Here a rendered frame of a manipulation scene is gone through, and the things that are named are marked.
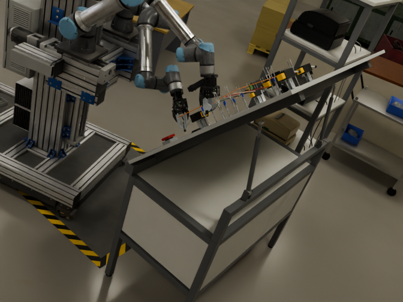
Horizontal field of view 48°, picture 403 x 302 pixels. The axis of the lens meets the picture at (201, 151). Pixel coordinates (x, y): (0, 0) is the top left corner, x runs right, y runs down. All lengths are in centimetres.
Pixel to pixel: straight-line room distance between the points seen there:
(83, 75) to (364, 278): 253
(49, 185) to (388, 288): 260
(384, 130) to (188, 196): 359
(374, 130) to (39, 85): 380
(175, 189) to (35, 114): 132
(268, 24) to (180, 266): 497
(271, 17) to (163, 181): 473
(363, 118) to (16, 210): 386
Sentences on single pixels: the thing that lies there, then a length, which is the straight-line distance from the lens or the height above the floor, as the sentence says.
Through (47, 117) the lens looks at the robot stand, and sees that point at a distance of 328.
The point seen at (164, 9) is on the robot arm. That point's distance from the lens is 244.
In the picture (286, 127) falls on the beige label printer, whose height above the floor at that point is 85.
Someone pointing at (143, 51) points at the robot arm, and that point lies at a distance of 260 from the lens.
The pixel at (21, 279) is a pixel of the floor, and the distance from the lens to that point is 291.
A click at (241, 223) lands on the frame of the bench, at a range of 236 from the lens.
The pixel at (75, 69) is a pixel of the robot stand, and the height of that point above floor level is 105.
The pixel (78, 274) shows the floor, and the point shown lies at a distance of 295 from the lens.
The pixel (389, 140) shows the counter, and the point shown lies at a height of 18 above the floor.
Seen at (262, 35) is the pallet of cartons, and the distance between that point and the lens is 692.
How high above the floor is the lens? 228
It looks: 32 degrees down
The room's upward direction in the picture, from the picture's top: 19 degrees clockwise
